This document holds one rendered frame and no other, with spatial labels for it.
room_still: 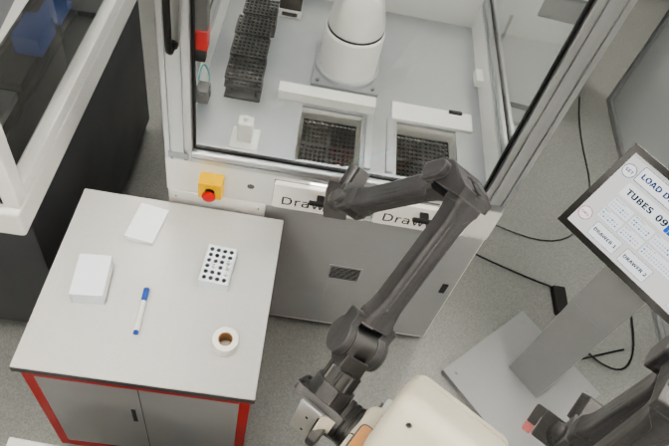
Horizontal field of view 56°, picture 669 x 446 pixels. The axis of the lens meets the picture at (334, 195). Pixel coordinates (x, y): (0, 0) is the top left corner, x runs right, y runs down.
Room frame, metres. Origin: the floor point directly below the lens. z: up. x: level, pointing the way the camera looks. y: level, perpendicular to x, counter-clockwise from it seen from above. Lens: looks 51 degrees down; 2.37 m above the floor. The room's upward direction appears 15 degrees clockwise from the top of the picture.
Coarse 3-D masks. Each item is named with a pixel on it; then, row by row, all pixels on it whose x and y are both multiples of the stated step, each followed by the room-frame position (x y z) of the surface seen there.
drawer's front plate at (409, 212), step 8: (400, 208) 1.20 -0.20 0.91; (408, 208) 1.20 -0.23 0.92; (416, 208) 1.20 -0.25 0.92; (424, 208) 1.21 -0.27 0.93; (432, 208) 1.21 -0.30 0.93; (376, 216) 1.19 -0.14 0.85; (400, 216) 1.20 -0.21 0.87; (408, 216) 1.20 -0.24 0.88; (416, 216) 1.20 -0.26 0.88; (432, 216) 1.21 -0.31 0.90; (392, 224) 1.20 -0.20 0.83; (400, 224) 1.20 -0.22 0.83; (408, 224) 1.20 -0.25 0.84; (416, 224) 1.21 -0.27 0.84; (424, 224) 1.21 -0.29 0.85
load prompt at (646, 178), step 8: (648, 168) 1.36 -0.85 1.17; (640, 176) 1.34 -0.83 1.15; (648, 176) 1.34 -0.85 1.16; (656, 176) 1.34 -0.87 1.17; (640, 184) 1.32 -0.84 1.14; (648, 184) 1.32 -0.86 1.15; (656, 184) 1.32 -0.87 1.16; (664, 184) 1.32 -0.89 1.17; (648, 192) 1.30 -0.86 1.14; (656, 192) 1.30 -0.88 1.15; (664, 192) 1.30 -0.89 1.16; (664, 200) 1.28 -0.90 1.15
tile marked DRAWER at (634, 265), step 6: (624, 252) 1.17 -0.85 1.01; (630, 252) 1.17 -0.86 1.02; (618, 258) 1.16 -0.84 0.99; (624, 258) 1.16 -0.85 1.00; (630, 258) 1.16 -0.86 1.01; (636, 258) 1.16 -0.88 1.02; (624, 264) 1.15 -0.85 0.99; (630, 264) 1.14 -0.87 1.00; (636, 264) 1.14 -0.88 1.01; (642, 264) 1.14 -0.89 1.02; (630, 270) 1.13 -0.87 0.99; (636, 270) 1.13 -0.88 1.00; (642, 270) 1.13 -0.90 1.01; (648, 270) 1.13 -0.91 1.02; (636, 276) 1.12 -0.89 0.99; (642, 276) 1.11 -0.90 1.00; (648, 276) 1.11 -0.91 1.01; (642, 282) 1.10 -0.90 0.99
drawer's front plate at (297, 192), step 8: (280, 184) 1.15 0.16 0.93; (288, 184) 1.16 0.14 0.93; (296, 184) 1.17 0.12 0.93; (304, 184) 1.18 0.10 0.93; (280, 192) 1.15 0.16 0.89; (288, 192) 1.15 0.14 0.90; (296, 192) 1.16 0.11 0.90; (304, 192) 1.16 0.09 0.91; (312, 192) 1.16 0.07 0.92; (320, 192) 1.17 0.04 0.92; (272, 200) 1.15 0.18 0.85; (280, 200) 1.15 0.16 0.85; (288, 200) 1.15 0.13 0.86; (296, 200) 1.16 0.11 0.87; (304, 200) 1.16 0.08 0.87; (288, 208) 1.16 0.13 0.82; (296, 208) 1.16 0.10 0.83; (304, 208) 1.16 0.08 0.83; (312, 208) 1.16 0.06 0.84
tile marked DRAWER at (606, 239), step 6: (600, 222) 1.25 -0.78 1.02; (594, 228) 1.24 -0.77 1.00; (600, 228) 1.24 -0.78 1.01; (606, 228) 1.23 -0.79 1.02; (594, 234) 1.22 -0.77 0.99; (600, 234) 1.22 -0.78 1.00; (606, 234) 1.22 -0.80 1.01; (612, 234) 1.22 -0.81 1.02; (600, 240) 1.21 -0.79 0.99; (606, 240) 1.21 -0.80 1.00; (612, 240) 1.20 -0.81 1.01; (618, 240) 1.20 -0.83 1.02; (606, 246) 1.19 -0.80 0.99; (612, 246) 1.19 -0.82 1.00; (618, 246) 1.19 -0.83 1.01; (612, 252) 1.18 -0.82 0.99
